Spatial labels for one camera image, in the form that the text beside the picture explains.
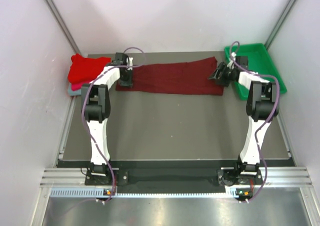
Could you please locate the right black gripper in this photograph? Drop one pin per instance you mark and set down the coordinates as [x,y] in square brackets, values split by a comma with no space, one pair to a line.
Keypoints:
[222,68]

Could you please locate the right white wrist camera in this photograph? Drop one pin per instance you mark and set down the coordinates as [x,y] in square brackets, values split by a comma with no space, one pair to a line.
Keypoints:
[232,59]

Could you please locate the green plastic bin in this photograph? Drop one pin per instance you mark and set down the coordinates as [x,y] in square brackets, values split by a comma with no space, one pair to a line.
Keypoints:
[259,60]

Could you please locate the corner aluminium post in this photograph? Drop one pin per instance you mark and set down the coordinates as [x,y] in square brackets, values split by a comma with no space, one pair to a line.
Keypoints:
[62,25]
[280,22]

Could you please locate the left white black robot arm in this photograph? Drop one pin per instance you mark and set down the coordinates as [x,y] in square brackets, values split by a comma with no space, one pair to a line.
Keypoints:
[95,112]

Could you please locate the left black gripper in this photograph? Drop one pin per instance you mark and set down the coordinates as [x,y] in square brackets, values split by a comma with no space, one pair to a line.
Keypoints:
[128,83]

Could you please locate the folded grey blue t shirt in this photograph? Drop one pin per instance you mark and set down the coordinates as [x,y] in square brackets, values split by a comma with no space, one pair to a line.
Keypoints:
[73,93]

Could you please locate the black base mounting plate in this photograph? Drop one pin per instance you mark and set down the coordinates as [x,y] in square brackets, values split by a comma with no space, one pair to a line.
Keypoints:
[163,176]

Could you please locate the right corner aluminium post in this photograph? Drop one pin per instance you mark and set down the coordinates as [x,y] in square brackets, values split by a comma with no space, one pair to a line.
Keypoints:
[280,22]

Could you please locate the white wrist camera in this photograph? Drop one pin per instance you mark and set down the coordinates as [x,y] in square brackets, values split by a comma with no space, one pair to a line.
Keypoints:
[232,59]
[130,64]

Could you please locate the aluminium frame rail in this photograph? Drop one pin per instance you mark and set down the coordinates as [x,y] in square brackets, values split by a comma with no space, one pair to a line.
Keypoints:
[277,177]

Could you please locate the slotted grey cable duct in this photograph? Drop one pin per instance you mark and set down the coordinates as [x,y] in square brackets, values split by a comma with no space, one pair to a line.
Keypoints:
[103,193]

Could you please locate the folded pink t shirt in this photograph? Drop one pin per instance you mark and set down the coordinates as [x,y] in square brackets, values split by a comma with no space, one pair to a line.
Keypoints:
[76,86]

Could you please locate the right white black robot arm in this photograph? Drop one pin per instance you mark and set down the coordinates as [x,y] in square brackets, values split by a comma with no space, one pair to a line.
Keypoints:
[262,106]

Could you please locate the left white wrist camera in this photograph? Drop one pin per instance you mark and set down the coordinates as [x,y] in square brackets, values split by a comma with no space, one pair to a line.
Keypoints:
[130,64]

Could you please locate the folded bright red t shirt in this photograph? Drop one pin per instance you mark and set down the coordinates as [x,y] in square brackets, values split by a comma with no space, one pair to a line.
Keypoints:
[85,69]

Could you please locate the left corner aluminium post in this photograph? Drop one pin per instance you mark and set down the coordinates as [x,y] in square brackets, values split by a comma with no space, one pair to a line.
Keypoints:
[62,25]

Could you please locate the dark red t shirt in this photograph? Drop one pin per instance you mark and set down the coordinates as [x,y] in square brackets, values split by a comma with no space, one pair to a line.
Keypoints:
[183,78]

